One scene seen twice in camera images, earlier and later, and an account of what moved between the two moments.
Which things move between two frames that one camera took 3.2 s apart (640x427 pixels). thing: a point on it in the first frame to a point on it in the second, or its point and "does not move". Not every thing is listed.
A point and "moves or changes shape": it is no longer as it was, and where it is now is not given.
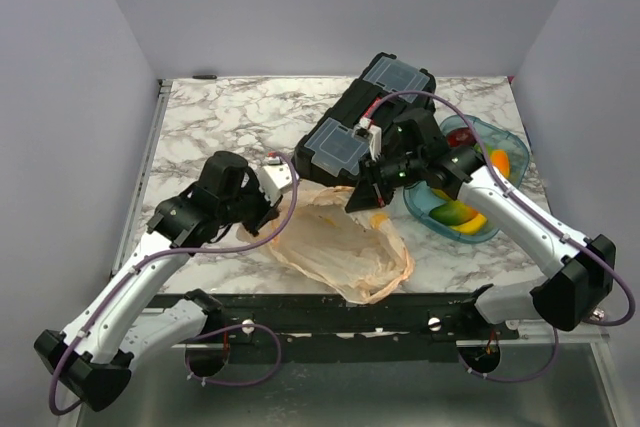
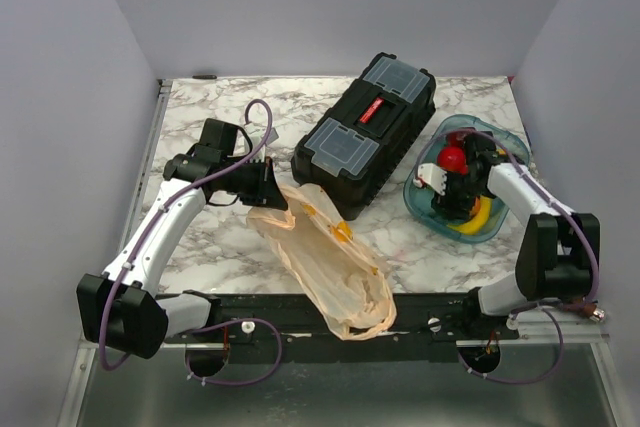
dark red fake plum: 461,136 does not move
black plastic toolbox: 331,152 does not move
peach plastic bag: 355,253 moves or changes shape
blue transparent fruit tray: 496,147 does not move
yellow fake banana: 473,226 does not move
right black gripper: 371,191 to 447,202
